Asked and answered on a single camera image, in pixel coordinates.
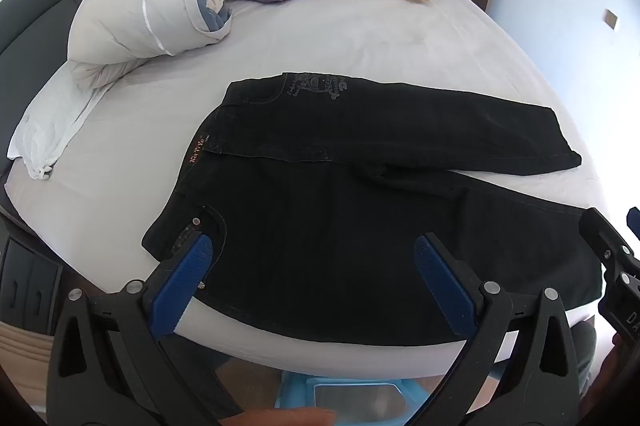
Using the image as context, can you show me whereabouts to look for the rolled white duvet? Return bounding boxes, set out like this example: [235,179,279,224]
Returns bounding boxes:
[67,0,241,90]

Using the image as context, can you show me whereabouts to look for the dark nightstand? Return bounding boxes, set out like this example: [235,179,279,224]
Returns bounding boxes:
[0,233,63,337]

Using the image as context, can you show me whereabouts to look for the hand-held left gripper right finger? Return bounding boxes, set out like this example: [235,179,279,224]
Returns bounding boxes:
[412,232,593,426]

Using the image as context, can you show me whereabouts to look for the flat white pillow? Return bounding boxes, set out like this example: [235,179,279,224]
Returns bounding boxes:
[6,61,121,181]

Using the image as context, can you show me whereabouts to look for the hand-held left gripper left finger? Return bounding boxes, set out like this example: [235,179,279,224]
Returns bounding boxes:
[46,231,236,426]

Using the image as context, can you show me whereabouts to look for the bed with white sheet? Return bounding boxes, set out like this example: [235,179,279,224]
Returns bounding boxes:
[4,0,606,379]

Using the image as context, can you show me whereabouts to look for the beige curtain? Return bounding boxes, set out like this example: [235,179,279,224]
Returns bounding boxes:
[0,320,53,407]

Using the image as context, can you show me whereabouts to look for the person's left hand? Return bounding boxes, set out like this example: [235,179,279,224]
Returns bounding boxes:
[260,408,337,426]

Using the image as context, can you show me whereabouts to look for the blue plastic stool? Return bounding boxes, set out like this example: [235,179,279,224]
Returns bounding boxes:
[274,368,501,426]

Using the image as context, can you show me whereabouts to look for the black denim pants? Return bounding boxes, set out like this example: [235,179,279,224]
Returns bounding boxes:
[141,71,608,347]

